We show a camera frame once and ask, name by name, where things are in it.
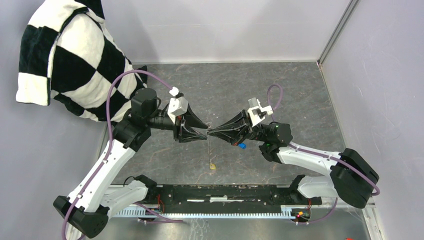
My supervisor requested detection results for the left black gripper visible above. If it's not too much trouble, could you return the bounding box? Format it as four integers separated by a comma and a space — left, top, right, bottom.
146, 102, 208, 144

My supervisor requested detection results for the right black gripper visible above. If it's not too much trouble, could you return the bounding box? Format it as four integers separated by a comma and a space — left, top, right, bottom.
207, 109, 268, 147

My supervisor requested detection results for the blue tagged key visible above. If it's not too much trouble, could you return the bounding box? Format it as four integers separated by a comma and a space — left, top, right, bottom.
238, 143, 247, 149

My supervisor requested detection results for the yellow tagged key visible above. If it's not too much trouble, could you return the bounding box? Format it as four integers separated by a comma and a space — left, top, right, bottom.
209, 163, 217, 170

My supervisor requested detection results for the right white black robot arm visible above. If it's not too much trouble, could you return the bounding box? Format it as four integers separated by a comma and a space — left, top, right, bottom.
207, 110, 381, 209

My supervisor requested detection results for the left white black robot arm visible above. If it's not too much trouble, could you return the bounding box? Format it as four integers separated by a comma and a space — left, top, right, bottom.
53, 88, 208, 240

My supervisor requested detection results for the black white checkered cloth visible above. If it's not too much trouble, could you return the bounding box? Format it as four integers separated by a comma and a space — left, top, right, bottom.
15, 0, 148, 123

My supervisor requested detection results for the aluminium corner profile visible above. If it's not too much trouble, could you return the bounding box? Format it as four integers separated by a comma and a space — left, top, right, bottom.
316, 0, 360, 68

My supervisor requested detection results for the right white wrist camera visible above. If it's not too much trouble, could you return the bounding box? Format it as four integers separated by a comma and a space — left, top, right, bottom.
247, 97, 274, 127

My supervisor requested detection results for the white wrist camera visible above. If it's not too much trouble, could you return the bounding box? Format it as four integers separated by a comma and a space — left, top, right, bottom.
167, 86, 189, 125
247, 97, 274, 127

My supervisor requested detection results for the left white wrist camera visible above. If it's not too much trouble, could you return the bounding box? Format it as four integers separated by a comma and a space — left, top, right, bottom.
167, 86, 189, 125

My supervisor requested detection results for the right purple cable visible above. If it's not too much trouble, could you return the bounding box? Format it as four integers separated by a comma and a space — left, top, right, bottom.
266, 83, 381, 197

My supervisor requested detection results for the purple cable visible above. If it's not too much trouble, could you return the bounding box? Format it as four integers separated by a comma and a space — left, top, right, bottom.
61, 69, 175, 240
266, 83, 381, 197

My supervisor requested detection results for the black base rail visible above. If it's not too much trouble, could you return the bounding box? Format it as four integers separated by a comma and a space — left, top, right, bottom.
141, 184, 323, 214

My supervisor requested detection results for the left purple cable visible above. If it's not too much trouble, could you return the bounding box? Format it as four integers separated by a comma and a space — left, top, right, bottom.
61, 69, 175, 240

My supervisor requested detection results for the white toothed cable duct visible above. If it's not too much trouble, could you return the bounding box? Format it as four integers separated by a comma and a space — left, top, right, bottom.
113, 206, 295, 220

